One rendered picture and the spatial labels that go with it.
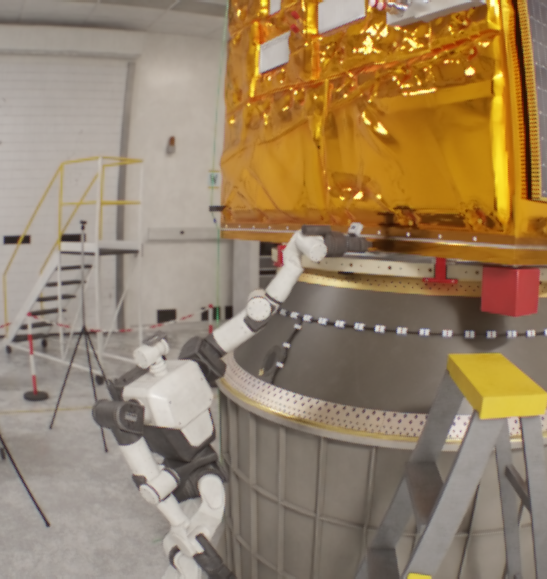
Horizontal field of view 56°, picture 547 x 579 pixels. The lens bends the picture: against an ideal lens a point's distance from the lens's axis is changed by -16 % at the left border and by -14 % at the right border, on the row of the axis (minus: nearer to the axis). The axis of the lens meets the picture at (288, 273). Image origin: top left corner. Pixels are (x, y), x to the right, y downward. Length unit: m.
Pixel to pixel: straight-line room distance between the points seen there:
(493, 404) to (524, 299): 0.64
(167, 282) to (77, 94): 3.67
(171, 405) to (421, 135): 1.15
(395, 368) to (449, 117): 0.84
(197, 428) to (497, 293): 1.03
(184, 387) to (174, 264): 8.24
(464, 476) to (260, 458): 1.28
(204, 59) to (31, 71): 3.27
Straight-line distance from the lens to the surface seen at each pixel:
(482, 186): 1.68
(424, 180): 1.85
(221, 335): 2.01
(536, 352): 2.05
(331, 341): 2.11
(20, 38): 9.51
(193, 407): 1.89
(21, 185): 9.31
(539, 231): 1.76
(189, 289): 10.20
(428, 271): 2.01
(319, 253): 1.93
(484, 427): 1.17
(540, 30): 1.86
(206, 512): 2.08
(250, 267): 9.71
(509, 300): 1.71
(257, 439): 2.32
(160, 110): 10.07
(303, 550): 2.32
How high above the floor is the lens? 1.84
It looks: 5 degrees down
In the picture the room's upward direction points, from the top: 1 degrees clockwise
